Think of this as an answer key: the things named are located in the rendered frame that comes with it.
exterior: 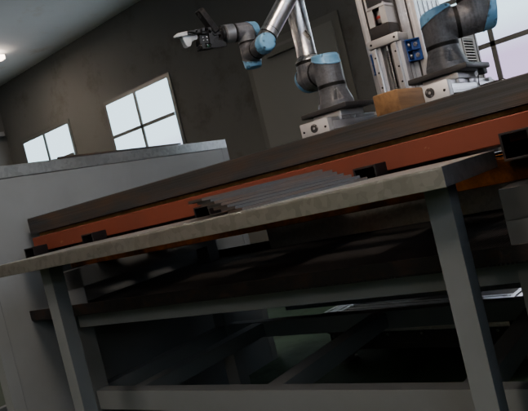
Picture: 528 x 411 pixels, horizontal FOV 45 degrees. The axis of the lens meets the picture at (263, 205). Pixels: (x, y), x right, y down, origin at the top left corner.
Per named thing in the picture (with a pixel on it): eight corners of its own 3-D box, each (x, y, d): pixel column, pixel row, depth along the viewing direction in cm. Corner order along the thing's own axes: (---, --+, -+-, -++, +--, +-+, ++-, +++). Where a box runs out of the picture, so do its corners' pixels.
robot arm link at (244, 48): (251, 64, 254) (245, 37, 254) (241, 72, 264) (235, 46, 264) (268, 61, 257) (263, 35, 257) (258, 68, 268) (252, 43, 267)
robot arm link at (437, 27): (425, 51, 236) (416, 16, 236) (462, 41, 233) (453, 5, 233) (425, 46, 225) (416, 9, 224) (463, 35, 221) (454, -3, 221)
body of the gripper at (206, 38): (201, 48, 251) (229, 45, 256) (197, 27, 249) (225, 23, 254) (195, 51, 258) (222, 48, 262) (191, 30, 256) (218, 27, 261)
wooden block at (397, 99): (401, 112, 131) (396, 88, 131) (377, 119, 135) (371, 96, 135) (427, 108, 140) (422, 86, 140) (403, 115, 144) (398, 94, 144)
